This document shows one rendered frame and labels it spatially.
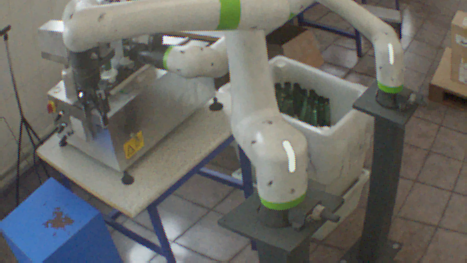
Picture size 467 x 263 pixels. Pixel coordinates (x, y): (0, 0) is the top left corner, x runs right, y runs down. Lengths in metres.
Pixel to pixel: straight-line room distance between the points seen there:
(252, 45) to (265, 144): 0.23
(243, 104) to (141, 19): 0.48
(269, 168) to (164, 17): 0.48
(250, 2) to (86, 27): 0.37
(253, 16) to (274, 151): 0.36
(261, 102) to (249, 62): 0.11
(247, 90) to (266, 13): 0.34
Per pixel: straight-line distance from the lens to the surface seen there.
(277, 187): 1.48
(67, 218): 2.25
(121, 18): 1.16
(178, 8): 1.19
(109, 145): 2.03
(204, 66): 1.93
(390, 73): 1.97
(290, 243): 1.51
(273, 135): 1.47
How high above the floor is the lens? 1.99
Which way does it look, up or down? 32 degrees down
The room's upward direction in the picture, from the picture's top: 7 degrees counter-clockwise
